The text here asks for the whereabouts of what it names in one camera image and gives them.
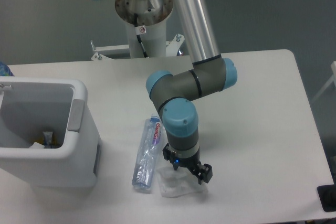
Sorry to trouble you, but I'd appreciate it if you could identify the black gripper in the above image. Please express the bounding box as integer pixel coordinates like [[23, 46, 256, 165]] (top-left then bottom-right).
[[162, 144, 212, 185]]

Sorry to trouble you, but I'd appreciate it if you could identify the clear plastic bag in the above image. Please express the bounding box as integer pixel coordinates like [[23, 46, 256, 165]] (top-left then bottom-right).
[[156, 167, 208, 198]]

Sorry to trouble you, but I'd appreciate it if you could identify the crushed clear plastic water bottle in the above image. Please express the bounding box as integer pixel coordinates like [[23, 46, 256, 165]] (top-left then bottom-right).
[[132, 113, 163, 193]]

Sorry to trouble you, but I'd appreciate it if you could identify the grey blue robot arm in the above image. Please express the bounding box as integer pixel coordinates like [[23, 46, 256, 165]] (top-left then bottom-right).
[[115, 0, 237, 183]]

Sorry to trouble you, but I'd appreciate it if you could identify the white plastic trash can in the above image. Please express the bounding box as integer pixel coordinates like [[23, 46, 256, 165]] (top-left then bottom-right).
[[1, 77, 102, 187]]

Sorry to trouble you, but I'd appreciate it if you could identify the small tube in trash can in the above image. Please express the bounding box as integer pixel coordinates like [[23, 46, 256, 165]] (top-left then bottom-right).
[[43, 131, 54, 148]]

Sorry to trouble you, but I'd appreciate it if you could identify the white paper in trash can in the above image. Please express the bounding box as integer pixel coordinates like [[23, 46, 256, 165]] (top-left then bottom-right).
[[29, 142, 45, 149]]

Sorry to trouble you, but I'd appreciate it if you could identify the black device at table edge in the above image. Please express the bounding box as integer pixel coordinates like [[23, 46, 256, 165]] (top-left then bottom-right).
[[317, 184, 335, 212]]

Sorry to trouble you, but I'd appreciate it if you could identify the blue patterned object at left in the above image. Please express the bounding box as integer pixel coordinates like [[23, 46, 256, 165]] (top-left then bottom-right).
[[0, 62, 14, 77]]

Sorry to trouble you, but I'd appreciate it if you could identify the white pedestal base frame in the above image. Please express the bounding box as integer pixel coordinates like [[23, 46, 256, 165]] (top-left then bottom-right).
[[90, 33, 188, 61]]

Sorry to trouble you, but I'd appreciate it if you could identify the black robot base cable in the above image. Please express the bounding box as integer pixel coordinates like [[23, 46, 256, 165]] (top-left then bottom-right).
[[133, 13, 149, 58]]

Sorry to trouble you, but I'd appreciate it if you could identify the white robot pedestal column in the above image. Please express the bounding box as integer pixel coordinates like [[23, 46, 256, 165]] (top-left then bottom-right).
[[115, 0, 173, 58]]

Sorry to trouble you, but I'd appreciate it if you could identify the white frame at right edge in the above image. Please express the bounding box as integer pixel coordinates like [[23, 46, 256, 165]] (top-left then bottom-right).
[[311, 61, 335, 103]]

